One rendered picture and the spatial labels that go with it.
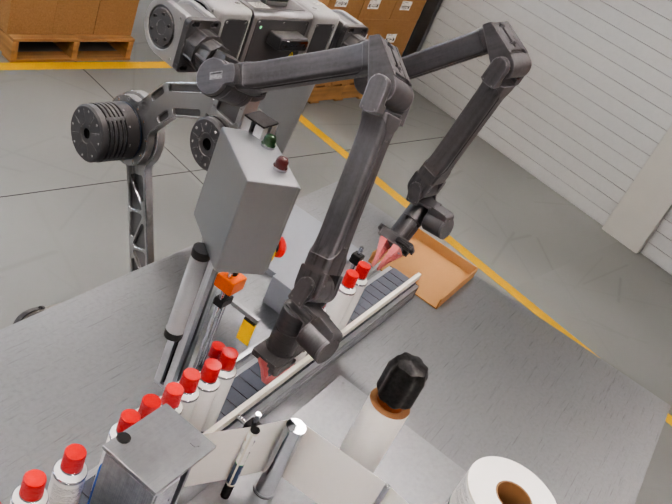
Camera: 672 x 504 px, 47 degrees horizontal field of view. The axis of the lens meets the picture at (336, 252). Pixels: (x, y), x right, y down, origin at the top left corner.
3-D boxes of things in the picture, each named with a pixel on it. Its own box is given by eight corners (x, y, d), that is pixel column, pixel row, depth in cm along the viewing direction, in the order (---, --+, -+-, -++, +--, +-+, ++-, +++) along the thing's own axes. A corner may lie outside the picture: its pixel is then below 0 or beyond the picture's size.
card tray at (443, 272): (436, 309, 235) (441, 299, 233) (367, 261, 242) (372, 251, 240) (473, 277, 259) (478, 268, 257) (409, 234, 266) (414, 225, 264)
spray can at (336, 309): (325, 345, 194) (356, 283, 183) (309, 333, 195) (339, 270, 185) (336, 337, 198) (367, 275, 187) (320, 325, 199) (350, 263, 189)
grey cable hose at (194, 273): (173, 344, 146) (203, 257, 135) (159, 333, 147) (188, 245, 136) (186, 336, 148) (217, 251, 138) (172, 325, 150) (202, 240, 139)
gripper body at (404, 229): (408, 250, 193) (426, 226, 194) (376, 228, 196) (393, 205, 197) (410, 257, 199) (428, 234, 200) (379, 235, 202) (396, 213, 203)
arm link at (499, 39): (524, 11, 172) (500, 12, 165) (537, 72, 174) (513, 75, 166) (375, 66, 204) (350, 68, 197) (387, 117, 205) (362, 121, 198)
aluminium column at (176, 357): (168, 393, 169) (264, 127, 134) (153, 380, 170) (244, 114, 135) (182, 384, 172) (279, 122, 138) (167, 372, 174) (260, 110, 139)
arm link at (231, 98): (229, 53, 165) (213, 45, 161) (258, 77, 161) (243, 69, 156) (206, 89, 167) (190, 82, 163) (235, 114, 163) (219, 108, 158)
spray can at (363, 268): (337, 335, 199) (368, 274, 188) (321, 323, 200) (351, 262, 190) (347, 327, 203) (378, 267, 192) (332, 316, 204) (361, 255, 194)
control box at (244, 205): (213, 272, 132) (247, 180, 122) (192, 213, 144) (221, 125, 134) (268, 276, 137) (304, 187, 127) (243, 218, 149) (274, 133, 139)
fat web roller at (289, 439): (266, 504, 149) (299, 440, 139) (248, 488, 150) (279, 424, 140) (280, 491, 152) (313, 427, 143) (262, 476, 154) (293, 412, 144)
